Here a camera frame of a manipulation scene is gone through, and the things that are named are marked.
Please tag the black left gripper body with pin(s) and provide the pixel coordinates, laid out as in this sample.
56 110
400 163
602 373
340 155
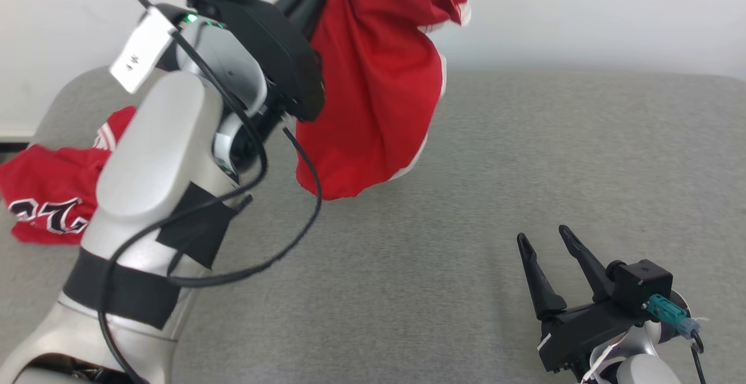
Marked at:
280 57

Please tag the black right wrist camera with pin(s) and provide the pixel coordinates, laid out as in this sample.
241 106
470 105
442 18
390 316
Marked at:
641 285

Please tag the red jersey with black lettering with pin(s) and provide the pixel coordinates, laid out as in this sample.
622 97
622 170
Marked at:
46 180

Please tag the red shorts with white trim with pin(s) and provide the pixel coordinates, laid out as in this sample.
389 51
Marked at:
373 92

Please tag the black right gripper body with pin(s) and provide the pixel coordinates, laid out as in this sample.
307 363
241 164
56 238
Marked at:
583 331

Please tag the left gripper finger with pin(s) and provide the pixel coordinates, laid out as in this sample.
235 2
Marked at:
319 5
300 0

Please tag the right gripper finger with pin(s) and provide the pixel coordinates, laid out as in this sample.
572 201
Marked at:
543 291
591 270

